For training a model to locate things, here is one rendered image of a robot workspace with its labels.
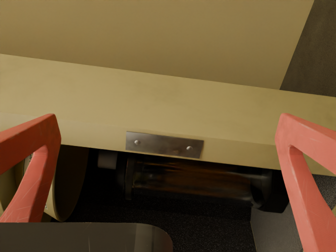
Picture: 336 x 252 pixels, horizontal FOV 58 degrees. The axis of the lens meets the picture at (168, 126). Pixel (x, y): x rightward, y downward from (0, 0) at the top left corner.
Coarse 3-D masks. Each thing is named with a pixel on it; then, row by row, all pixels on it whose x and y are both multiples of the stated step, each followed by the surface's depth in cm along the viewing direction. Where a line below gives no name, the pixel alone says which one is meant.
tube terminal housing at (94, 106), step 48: (0, 96) 28; (48, 96) 29; (96, 96) 30; (144, 96) 31; (192, 96) 33; (240, 96) 34; (288, 96) 35; (96, 144) 28; (240, 144) 28; (0, 192) 33
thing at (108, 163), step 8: (104, 152) 43; (112, 152) 43; (120, 152) 41; (104, 160) 43; (112, 160) 43; (120, 160) 40; (112, 168) 44; (120, 168) 40; (120, 176) 40; (120, 184) 41
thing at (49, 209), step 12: (60, 144) 49; (60, 156) 49; (72, 156) 50; (84, 156) 51; (24, 168) 36; (60, 168) 49; (72, 168) 50; (84, 168) 51; (60, 180) 48; (72, 180) 49; (60, 192) 46; (72, 192) 48; (48, 204) 36; (60, 204) 44; (72, 204) 46; (60, 216) 39
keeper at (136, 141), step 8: (128, 136) 27; (136, 136) 27; (144, 136) 27; (152, 136) 27; (160, 136) 27; (168, 136) 27; (128, 144) 28; (136, 144) 28; (144, 144) 28; (152, 144) 28; (160, 144) 28; (168, 144) 28; (176, 144) 28; (184, 144) 28; (192, 144) 28; (200, 144) 28; (152, 152) 28; (160, 152) 28; (168, 152) 28; (176, 152) 28; (184, 152) 28; (192, 152) 28; (200, 152) 28
